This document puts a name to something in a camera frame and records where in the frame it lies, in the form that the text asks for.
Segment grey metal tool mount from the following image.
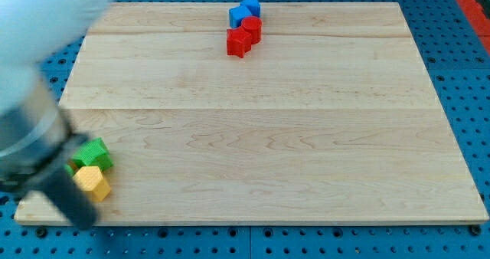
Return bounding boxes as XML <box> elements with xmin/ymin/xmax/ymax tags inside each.
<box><xmin>1</xmin><ymin>74</ymin><xmax>88</xmax><ymax>193</ymax></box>

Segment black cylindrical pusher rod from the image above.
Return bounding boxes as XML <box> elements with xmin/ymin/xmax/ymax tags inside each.
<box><xmin>40</xmin><ymin>167</ymin><xmax>98</xmax><ymax>229</ymax></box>

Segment green circle block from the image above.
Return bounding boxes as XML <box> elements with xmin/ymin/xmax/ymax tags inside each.
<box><xmin>64</xmin><ymin>164</ymin><xmax>75</xmax><ymax>177</ymax></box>

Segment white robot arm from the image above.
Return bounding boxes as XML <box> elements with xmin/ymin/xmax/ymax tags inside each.
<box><xmin>1</xmin><ymin>0</ymin><xmax>114</xmax><ymax>230</ymax></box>

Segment yellow hexagon block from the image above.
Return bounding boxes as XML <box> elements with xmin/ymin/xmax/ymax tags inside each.
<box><xmin>73</xmin><ymin>166</ymin><xmax>112</xmax><ymax>203</ymax></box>

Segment green star block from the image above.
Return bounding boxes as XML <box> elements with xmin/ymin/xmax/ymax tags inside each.
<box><xmin>71</xmin><ymin>137</ymin><xmax>113</xmax><ymax>172</ymax></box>

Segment red star block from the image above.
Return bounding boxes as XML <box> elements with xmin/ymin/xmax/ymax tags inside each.
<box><xmin>227</xmin><ymin>27</ymin><xmax>252</xmax><ymax>58</ymax></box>

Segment blue cube block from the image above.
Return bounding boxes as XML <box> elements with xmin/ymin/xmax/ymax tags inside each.
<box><xmin>228</xmin><ymin>5</ymin><xmax>253</xmax><ymax>28</ymax></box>

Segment red cylinder block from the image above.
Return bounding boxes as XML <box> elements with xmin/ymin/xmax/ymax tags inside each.
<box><xmin>241</xmin><ymin>16</ymin><xmax>263</xmax><ymax>44</ymax></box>

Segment blue pentagon block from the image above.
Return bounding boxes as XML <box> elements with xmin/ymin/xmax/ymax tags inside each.
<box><xmin>240</xmin><ymin>0</ymin><xmax>261</xmax><ymax>18</ymax></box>

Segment light wooden board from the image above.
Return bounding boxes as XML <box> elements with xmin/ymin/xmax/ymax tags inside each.
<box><xmin>13</xmin><ymin>2</ymin><xmax>490</xmax><ymax>227</ymax></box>

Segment red tape strip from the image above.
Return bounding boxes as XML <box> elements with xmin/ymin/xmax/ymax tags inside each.
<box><xmin>456</xmin><ymin>0</ymin><xmax>489</xmax><ymax>53</ymax></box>

